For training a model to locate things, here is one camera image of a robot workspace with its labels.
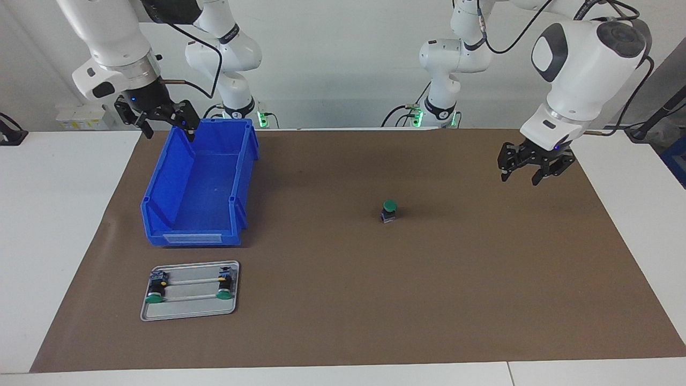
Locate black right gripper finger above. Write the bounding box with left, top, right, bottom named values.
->
left=114, top=99, right=155, bottom=140
left=171, top=100, right=201, bottom=143

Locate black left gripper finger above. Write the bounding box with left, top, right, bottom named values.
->
left=531, top=152, right=577, bottom=187
left=497, top=142, right=529, bottom=183

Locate white box with yellow labels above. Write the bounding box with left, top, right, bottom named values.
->
left=55, top=103, right=121, bottom=131

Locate blue plastic storage bin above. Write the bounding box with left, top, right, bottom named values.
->
left=140, top=118, right=260, bottom=247

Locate black stand pole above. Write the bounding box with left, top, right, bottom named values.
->
left=624, top=86, right=686, bottom=143

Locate blue crate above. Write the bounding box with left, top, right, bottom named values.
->
left=660, top=137, right=686, bottom=188

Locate brown table mat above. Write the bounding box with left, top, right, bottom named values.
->
left=29, top=128, right=686, bottom=373

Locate grey metal tray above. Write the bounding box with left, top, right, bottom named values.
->
left=140, top=261, right=240, bottom=322

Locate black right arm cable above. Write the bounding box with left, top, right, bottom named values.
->
left=142, top=0, right=223, bottom=100

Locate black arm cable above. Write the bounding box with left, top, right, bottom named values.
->
left=142, top=0, right=223, bottom=100
left=477, top=0, right=655, bottom=137

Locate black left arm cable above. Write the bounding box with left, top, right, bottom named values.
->
left=477, top=0, right=655, bottom=137

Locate black clamp mount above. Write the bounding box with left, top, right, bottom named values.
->
left=0, top=113, right=28, bottom=146

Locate black left base cable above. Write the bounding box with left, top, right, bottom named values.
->
left=382, top=80, right=432, bottom=128

